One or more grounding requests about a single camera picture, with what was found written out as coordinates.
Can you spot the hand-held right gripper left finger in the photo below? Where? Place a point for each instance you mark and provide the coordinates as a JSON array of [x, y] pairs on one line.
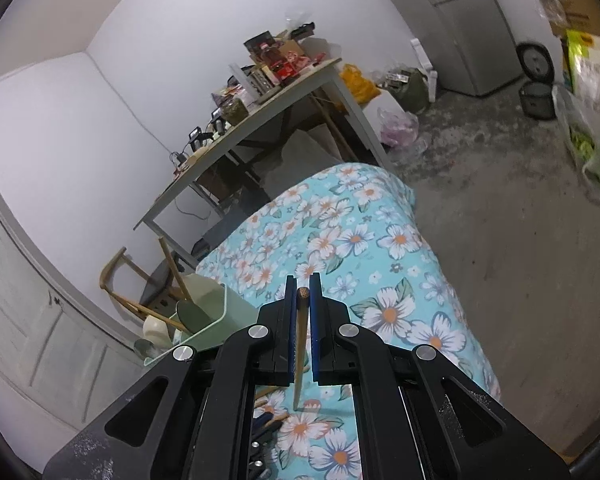
[[289, 330]]

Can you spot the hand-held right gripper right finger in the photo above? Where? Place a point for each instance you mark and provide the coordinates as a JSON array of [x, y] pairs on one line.
[[316, 350]]

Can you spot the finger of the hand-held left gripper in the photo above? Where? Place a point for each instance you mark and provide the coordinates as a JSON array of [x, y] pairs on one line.
[[260, 422]]

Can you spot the wooden chopstick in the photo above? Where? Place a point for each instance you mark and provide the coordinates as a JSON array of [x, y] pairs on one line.
[[165, 318], [300, 360]]

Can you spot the light green utensil holder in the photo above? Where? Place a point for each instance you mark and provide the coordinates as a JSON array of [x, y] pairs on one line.
[[220, 325]]

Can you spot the floral blue tablecloth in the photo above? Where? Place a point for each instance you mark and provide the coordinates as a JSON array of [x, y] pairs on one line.
[[370, 240]]

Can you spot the grey spoon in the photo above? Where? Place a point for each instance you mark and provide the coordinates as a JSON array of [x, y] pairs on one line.
[[142, 346]]

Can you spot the wooden chair with black seat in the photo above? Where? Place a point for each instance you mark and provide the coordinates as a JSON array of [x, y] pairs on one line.
[[156, 282]]

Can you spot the grey metal desk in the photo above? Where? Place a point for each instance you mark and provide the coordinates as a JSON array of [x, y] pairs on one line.
[[240, 125]]

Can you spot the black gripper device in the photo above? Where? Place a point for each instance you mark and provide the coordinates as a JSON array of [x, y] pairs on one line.
[[216, 122], [197, 137]]

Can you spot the green glass jar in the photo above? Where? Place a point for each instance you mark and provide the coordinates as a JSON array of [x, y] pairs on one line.
[[232, 110]]

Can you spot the clear pink plastic bag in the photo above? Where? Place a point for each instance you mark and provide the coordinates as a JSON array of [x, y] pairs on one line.
[[397, 127]]

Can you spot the pile of snack packets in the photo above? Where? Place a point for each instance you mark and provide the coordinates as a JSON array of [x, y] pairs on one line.
[[227, 94]]

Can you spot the white panelled door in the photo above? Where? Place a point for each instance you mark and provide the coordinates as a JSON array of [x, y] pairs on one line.
[[30, 320]]

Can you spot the white box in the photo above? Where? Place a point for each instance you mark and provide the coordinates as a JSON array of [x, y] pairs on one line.
[[250, 79]]

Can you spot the yellow plastic bag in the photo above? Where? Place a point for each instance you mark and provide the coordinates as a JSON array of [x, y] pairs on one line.
[[360, 85]]

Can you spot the olive green bag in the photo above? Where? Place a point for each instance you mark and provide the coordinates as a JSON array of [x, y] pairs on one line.
[[405, 87]]

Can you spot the dark printed box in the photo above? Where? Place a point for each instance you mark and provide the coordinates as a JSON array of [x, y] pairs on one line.
[[258, 43]]

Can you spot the white plastic panel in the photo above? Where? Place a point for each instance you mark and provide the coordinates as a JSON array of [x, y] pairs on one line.
[[425, 67]]

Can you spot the clear bag of greens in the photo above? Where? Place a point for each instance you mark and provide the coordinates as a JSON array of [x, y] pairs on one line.
[[585, 145]]

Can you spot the grey refrigerator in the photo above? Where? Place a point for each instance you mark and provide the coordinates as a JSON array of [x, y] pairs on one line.
[[460, 30]]

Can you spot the black rice cooker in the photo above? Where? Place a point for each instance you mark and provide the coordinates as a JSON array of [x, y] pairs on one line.
[[534, 65]]

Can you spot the green yellow bag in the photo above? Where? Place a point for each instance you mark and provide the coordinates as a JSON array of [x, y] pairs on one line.
[[587, 75]]

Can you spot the brown cardboard box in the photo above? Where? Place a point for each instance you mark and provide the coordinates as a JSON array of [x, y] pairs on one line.
[[585, 10]]

